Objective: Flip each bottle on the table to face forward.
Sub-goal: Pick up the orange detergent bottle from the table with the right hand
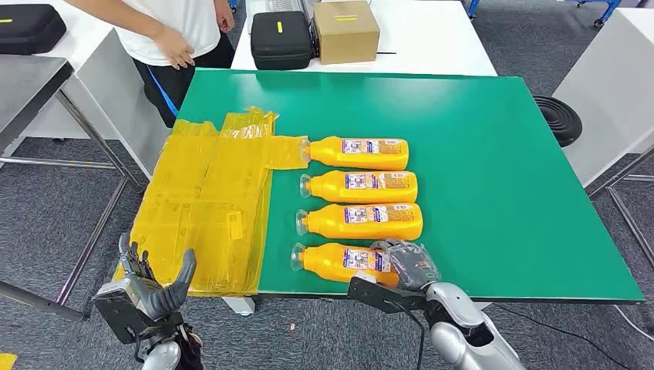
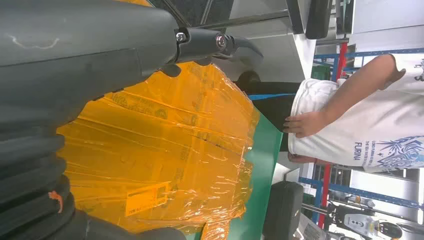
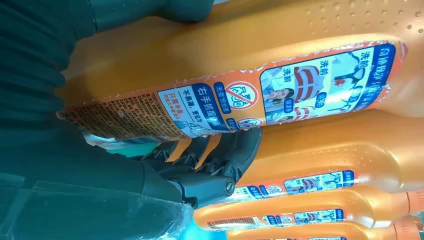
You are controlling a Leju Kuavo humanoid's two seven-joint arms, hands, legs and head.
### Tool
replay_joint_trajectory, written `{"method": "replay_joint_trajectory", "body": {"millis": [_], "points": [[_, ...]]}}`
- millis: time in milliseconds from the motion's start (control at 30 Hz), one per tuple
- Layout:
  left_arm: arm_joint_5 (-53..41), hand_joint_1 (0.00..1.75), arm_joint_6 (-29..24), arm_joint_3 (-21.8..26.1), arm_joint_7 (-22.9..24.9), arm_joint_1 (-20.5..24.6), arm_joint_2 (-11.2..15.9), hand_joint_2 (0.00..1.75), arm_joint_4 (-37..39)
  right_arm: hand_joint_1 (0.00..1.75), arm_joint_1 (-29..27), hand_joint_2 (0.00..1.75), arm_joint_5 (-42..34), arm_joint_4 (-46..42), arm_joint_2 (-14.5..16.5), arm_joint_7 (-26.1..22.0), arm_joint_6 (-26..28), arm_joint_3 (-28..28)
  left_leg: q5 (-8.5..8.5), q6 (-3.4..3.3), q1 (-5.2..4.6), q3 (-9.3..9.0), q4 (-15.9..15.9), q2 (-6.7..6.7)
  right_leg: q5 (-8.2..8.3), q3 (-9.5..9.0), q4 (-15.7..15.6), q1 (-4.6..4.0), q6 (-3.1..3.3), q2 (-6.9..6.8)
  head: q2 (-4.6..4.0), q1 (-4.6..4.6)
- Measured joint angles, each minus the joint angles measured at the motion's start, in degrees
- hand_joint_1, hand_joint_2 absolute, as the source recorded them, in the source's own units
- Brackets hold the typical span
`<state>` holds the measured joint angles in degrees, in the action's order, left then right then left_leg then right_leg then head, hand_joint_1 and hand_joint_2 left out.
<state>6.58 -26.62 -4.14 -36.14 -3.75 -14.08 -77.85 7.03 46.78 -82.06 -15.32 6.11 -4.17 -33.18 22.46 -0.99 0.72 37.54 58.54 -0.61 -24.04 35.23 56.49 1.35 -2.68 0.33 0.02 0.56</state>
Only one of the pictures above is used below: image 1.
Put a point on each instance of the person's right hand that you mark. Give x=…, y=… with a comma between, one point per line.
x=173, y=48

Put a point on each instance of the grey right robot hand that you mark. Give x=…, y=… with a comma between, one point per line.
x=414, y=265

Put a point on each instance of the person's left hand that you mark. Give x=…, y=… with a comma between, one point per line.
x=225, y=15

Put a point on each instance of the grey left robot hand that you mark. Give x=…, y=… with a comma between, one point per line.
x=153, y=299

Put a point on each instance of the orange detergent bottle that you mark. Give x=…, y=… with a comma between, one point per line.
x=322, y=260
x=357, y=229
x=357, y=158
x=357, y=193

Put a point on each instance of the person's right forearm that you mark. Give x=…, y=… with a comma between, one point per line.
x=117, y=15

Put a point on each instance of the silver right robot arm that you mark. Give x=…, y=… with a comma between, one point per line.
x=460, y=347

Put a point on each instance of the person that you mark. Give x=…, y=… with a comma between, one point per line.
x=173, y=15

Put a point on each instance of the silver grey device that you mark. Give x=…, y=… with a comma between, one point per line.
x=276, y=5

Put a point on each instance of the black zip case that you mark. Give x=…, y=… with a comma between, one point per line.
x=30, y=28
x=281, y=43

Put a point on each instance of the yellow plastic film sheet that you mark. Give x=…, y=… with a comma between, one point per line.
x=204, y=204

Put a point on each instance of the green topped table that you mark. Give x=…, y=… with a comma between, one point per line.
x=485, y=178

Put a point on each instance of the brown cardboard box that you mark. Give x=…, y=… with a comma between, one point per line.
x=347, y=35

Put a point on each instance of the grey metal leg table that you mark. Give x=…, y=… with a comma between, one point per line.
x=25, y=81

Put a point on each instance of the black round stool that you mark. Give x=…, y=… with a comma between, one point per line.
x=559, y=120

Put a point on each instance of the blue wheeled cart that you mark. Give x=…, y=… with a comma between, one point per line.
x=608, y=11

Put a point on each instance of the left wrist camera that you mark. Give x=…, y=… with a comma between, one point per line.
x=117, y=311

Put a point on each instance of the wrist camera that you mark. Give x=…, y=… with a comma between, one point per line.
x=117, y=311
x=373, y=293

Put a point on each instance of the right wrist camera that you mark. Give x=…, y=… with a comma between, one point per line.
x=373, y=293

